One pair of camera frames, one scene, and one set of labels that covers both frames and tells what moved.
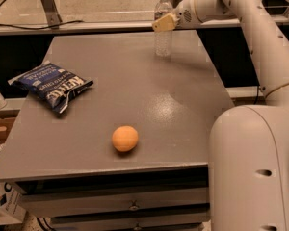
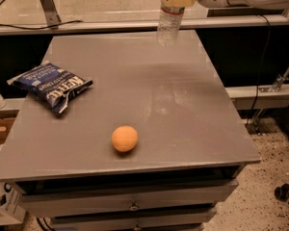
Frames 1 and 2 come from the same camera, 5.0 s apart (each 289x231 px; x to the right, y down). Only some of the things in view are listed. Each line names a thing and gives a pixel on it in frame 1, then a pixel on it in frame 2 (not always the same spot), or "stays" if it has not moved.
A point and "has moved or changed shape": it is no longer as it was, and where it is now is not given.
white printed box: [8, 203] stays
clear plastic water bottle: [163, 39] has moved or changed shape
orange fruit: [124, 138] stays
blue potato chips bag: [52, 85] stays
